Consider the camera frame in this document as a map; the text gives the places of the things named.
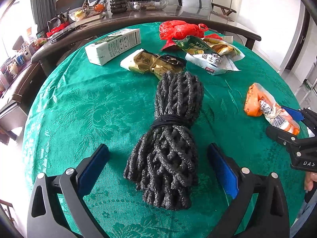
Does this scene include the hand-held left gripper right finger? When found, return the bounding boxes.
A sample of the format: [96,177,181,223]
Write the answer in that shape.
[207,142,290,238]

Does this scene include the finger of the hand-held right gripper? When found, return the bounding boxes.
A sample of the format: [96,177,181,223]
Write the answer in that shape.
[266,126,298,152]
[282,106,317,132]

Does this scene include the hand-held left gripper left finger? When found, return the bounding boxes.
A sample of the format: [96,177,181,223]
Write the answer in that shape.
[27,143,117,238]

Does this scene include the orange snack wrapper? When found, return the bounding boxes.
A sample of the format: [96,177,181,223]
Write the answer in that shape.
[243,83,300,135]

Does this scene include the black foam net bundle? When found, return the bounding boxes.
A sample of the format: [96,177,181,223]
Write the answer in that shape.
[123,71,205,211]

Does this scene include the red plastic bag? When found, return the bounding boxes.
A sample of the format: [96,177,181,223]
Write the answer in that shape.
[158,20,209,41]

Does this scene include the person's right hand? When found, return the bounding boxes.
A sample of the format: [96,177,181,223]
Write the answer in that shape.
[304,172,317,192]

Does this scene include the person's grey trousers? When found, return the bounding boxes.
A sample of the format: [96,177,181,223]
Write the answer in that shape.
[290,198,317,237]

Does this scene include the green patterned tablecloth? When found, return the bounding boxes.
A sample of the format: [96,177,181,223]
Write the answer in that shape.
[21,21,310,238]

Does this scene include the white snack wrapper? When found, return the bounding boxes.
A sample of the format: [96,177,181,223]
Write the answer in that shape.
[185,52,241,75]

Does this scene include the clear bread wrapper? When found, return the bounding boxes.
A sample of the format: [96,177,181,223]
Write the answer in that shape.
[203,35,245,61]

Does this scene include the wooden slatted chair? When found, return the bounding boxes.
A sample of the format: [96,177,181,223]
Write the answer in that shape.
[0,198,16,230]

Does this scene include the low wooden cabinet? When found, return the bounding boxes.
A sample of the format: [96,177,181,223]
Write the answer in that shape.
[0,59,47,139]

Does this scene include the gold black snack wrapper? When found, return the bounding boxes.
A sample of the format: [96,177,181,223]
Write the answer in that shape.
[120,48,187,80]

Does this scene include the white green milk carton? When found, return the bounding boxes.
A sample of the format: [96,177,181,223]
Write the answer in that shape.
[85,28,141,66]

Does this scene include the green snack wrapper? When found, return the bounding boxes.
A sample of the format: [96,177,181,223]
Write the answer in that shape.
[175,36,213,55]

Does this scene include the wooden armchair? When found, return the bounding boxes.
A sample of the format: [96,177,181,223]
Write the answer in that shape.
[212,2,237,18]

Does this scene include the red snack wrapper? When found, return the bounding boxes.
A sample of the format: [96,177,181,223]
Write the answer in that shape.
[161,40,178,51]

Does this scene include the red box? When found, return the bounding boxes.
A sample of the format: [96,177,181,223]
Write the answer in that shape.
[46,22,70,37]

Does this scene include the dark glossy dining table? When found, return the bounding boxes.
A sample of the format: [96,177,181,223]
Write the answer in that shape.
[31,5,262,77]

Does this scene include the white book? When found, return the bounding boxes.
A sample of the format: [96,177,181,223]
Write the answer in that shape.
[83,12,106,23]

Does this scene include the small glass bowl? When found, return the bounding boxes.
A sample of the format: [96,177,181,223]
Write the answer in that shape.
[69,9,86,21]

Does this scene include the glass fruit bowl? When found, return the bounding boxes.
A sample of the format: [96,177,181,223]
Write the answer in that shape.
[83,1,109,14]

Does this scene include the grey curtain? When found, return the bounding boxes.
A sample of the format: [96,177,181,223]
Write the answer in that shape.
[30,0,57,34]

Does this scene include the large glass bowl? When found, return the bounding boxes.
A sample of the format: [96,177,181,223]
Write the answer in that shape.
[127,0,169,12]

